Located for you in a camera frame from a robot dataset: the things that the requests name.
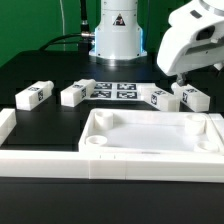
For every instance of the black connector post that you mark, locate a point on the black connector post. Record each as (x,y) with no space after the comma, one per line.
(84,27)

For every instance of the printed marker sheet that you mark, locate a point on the printed marker sheet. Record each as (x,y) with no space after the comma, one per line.
(115,91)

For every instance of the white desk top tray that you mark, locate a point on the white desk top tray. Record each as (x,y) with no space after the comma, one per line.
(144,131)

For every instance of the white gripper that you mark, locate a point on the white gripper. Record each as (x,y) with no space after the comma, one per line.
(194,40)

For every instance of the white U-shaped fence frame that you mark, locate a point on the white U-shaped fence frame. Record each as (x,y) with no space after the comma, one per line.
(197,167)

